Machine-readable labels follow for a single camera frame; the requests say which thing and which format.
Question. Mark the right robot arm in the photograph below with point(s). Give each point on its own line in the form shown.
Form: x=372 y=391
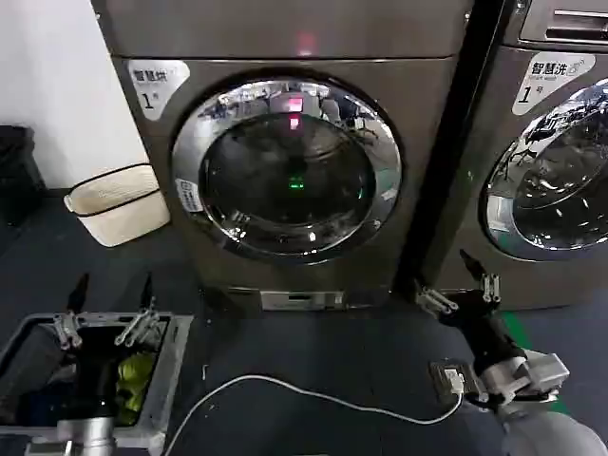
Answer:
x=546 y=432

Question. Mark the green floor tape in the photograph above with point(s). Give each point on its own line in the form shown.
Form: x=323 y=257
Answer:
x=518 y=332

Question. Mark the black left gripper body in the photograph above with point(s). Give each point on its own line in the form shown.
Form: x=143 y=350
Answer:
x=95 y=380

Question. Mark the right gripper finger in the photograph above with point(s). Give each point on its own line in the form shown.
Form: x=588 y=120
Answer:
x=489 y=287
x=434 y=300

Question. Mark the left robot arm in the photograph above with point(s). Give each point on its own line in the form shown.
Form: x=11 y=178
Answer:
x=88 y=437

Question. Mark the round glass washer door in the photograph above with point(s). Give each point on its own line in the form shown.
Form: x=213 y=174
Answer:
x=560 y=190

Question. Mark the white number label sticker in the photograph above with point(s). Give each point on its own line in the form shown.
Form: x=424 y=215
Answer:
x=154 y=88

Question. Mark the grey floor socket box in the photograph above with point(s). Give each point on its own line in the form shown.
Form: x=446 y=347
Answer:
x=444 y=377

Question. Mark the white number label with swirl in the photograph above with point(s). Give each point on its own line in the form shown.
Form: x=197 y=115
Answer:
x=546 y=85

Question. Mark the grey plastic laundry crate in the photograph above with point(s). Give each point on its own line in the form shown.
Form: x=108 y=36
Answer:
x=168 y=361

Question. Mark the small white door sticker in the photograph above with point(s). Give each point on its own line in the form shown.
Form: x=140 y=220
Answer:
x=189 y=195

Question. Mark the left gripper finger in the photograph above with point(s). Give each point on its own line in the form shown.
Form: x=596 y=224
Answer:
x=147 y=294
x=76 y=294

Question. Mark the grey front-load dryer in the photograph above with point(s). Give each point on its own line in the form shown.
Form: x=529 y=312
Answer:
x=418 y=142

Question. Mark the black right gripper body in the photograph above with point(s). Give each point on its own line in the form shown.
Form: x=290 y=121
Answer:
x=484 y=332

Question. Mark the round glass dryer door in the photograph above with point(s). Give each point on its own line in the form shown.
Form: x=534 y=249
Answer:
x=285 y=190

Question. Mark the black bin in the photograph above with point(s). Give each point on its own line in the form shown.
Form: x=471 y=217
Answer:
x=19 y=176

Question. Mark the dark clothes pile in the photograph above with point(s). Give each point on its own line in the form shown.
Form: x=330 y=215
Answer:
x=43 y=375

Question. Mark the yellow-green garment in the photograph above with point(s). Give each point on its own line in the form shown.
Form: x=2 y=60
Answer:
x=133 y=385

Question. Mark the grey front-load washer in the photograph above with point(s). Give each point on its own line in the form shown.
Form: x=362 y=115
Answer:
x=480 y=142

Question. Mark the cream fabric basket black trim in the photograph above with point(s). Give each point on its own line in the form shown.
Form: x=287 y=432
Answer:
x=123 y=218

